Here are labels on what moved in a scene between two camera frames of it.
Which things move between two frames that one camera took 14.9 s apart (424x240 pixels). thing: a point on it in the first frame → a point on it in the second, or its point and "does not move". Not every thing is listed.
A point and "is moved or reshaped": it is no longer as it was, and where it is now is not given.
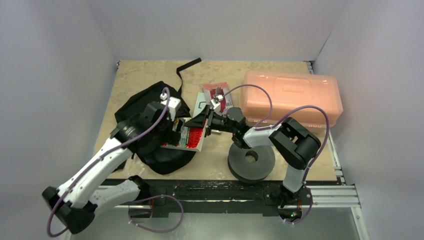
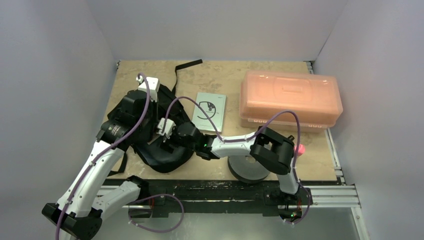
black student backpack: [150, 118] is moved or reshaped
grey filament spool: [248, 172] does not move
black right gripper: [209, 119] → [168, 140]
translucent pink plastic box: [312, 101] does not move
